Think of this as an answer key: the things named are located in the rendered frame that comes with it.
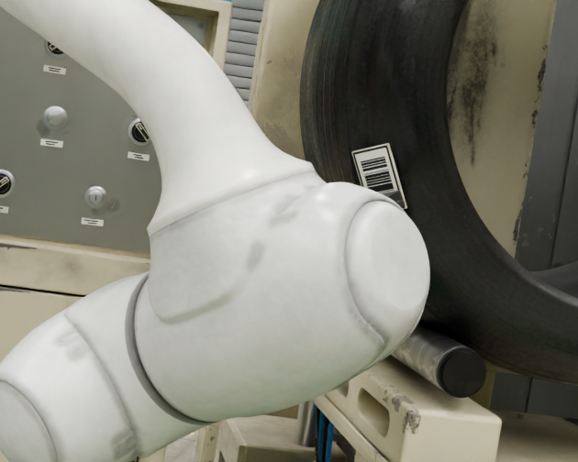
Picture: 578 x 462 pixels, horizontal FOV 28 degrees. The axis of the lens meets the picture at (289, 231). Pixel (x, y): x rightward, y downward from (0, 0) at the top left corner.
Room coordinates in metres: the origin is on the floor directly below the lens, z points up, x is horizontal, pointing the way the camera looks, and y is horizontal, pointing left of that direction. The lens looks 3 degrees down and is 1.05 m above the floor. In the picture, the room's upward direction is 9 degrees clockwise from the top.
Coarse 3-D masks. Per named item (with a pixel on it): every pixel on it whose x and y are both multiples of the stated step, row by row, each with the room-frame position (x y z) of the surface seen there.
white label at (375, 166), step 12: (384, 144) 1.01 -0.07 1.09; (360, 156) 1.03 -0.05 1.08; (372, 156) 1.02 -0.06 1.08; (384, 156) 1.01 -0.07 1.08; (360, 168) 1.03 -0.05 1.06; (372, 168) 1.02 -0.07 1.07; (384, 168) 1.02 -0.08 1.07; (360, 180) 1.04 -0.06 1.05; (372, 180) 1.03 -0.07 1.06; (384, 180) 1.02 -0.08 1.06; (396, 180) 1.01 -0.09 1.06; (384, 192) 1.02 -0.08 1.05
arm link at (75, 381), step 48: (48, 336) 0.68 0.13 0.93; (96, 336) 0.67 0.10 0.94; (0, 384) 0.67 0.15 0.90; (48, 384) 0.66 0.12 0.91; (96, 384) 0.66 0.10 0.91; (144, 384) 0.66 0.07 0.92; (0, 432) 0.68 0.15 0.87; (48, 432) 0.65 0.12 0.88; (96, 432) 0.66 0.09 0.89; (144, 432) 0.68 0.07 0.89; (192, 432) 0.70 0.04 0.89
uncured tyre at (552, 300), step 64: (320, 0) 1.21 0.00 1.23; (384, 0) 1.02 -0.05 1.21; (448, 0) 1.01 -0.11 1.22; (320, 64) 1.12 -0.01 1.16; (384, 64) 1.01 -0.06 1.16; (448, 64) 1.01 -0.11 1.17; (320, 128) 1.12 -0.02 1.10; (384, 128) 1.01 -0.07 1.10; (448, 128) 1.01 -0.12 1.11; (448, 192) 1.01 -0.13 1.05; (448, 256) 1.02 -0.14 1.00; (448, 320) 1.06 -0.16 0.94; (512, 320) 1.03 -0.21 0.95; (576, 320) 1.04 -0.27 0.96
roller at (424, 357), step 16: (416, 336) 1.09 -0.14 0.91; (432, 336) 1.07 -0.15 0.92; (448, 336) 1.07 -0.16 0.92; (400, 352) 1.12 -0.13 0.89; (416, 352) 1.07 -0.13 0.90; (432, 352) 1.03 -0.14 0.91; (448, 352) 1.01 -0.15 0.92; (464, 352) 1.00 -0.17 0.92; (416, 368) 1.08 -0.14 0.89; (432, 368) 1.02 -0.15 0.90; (448, 368) 1.00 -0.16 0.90; (464, 368) 1.00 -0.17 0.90; (480, 368) 1.01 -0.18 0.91; (448, 384) 1.00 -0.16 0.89; (464, 384) 1.00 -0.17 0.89; (480, 384) 1.01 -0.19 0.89
